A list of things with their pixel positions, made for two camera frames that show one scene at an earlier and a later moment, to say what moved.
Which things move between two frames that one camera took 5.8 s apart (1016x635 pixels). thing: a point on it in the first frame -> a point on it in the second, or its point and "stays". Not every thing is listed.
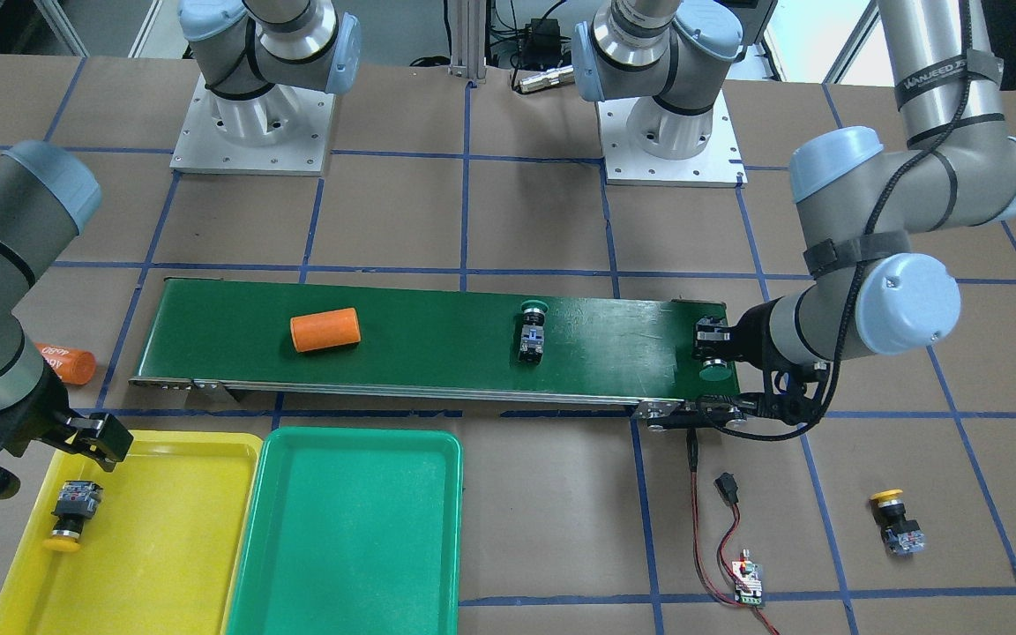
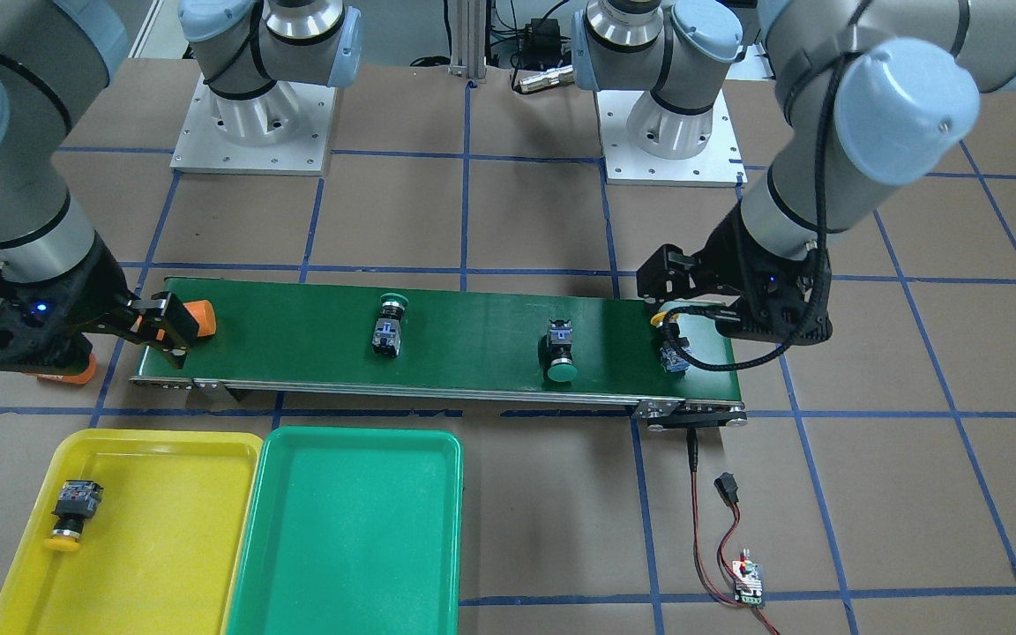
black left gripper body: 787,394 -> 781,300
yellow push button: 900,537 -> 675,350
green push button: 533,331 -> 387,332
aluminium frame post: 468,40 stays
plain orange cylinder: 324,330 -> 202,311
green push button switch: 714,369 -> 562,369
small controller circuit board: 749,581 stays
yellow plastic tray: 160,555 stays
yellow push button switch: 78,503 stays
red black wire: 725,481 stays
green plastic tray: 350,531 stays
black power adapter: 541,46 stays
